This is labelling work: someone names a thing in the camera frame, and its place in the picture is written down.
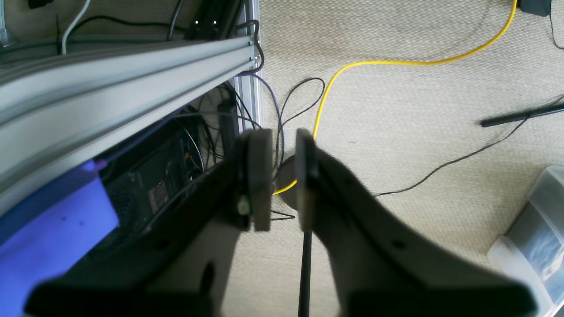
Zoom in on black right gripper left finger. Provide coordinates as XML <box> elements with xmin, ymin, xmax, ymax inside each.
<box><xmin>26</xmin><ymin>129</ymin><xmax>272</xmax><ymax>317</ymax></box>

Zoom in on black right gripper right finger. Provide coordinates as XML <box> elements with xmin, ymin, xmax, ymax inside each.
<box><xmin>295</xmin><ymin>129</ymin><xmax>537</xmax><ymax>317</ymax></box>

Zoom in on black computer tower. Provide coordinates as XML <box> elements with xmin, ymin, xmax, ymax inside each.
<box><xmin>78</xmin><ymin>116</ymin><xmax>203</xmax><ymax>265</ymax></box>

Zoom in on clear plastic storage box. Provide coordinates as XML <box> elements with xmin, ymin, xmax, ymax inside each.
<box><xmin>487</xmin><ymin>165</ymin><xmax>564</xmax><ymax>317</ymax></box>

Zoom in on black tripod leg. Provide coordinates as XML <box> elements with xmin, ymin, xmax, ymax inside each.
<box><xmin>479</xmin><ymin>104</ymin><xmax>564</xmax><ymax>128</ymax></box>

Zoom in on thin black floor cable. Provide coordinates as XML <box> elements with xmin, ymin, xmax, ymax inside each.
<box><xmin>375</xmin><ymin>95</ymin><xmax>564</xmax><ymax>196</ymax></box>

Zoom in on aluminium frame rail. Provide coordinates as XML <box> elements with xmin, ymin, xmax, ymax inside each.
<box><xmin>1</xmin><ymin>0</ymin><xmax>258</xmax><ymax>216</ymax></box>

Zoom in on yellow cable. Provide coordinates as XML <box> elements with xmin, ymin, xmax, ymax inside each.
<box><xmin>272</xmin><ymin>0</ymin><xmax>518</xmax><ymax>196</ymax></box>

